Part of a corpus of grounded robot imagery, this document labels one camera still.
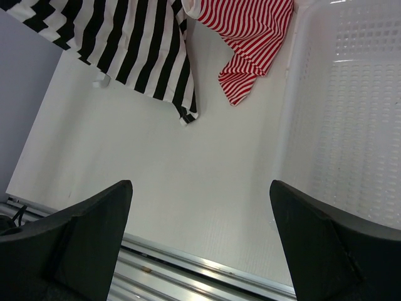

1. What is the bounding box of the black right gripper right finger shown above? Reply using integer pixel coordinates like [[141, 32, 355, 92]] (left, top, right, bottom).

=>
[[269, 180, 400, 300]]

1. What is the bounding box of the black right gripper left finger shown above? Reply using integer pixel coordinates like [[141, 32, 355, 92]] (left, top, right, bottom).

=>
[[1, 180, 133, 300]]

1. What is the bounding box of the black white striped tank top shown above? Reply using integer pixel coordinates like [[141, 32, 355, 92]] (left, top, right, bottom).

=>
[[1, 0, 199, 125]]

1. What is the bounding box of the red white striped tank top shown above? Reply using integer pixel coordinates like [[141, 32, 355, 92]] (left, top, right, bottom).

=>
[[182, 0, 294, 106]]

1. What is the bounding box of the white plastic perforated basket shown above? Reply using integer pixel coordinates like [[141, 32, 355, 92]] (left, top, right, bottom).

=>
[[272, 1, 400, 229]]

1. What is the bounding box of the white metal clothes rack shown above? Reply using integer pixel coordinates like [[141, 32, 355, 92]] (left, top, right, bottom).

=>
[[92, 71, 110, 88]]

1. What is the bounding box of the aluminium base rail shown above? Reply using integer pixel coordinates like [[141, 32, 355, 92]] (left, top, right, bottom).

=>
[[0, 196, 297, 301]]

